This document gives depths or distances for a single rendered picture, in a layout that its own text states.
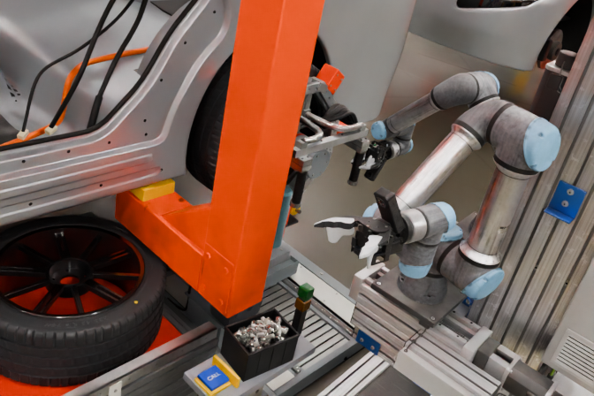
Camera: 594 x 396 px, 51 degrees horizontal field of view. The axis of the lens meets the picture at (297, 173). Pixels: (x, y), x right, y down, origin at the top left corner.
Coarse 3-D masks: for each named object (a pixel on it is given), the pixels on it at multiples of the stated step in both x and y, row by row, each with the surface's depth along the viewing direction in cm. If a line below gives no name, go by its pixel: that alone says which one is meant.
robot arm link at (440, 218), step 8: (416, 208) 146; (424, 208) 146; (432, 208) 147; (440, 208) 147; (448, 208) 149; (424, 216) 144; (432, 216) 145; (440, 216) 146; (448, 216) 148; (432, 224) 144; (440, 224) 146; (448, 224) 147; (432, 232) 145; (440, 232) 148; (424, 240) 148; (432, 240) 148
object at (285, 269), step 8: (280, 264) 300; (288, 264) 302; (296, 264) 302; (272, 272) 290; (280, 272) 295; (288, 272) 300; (184, 280) 284; (272, 280) 293; (280, 280) 298; (192, 288) 281; (264, 288) 291
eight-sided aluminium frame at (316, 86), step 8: (312, 80) 247; (320, 80) 247; (312, 88) 243; (320, 88) 246; (320, 96) 256; (328, 96) 253; (328, 104) 256; (336, 120) 265; (328, 128) 271; (328, 136) 268; (296, 176) 273; (288, 184) 273
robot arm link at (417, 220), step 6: (408, 210) 144; (414, 210) 144; (408, 216) 142; (414, 216) 142; (420, 216) 143; (414, 222) 141; (420, 222) 142; (414, 228) 141; (420, 228) 142; (426, 228) 143; (414, 234) 141; (420, 234) 142; (414, 240) 143
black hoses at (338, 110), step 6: (330, 108) 249; (336, 108) 247; (342, 108) 247; (324, 114) 248; (330, 114) 247; (336, 114) 247; (342, 114) 246; (348, 114) 246; (354, 114) 248; (330, 120) 246; (342, 120) 256; (348, 120) 254; (354, 120) 251
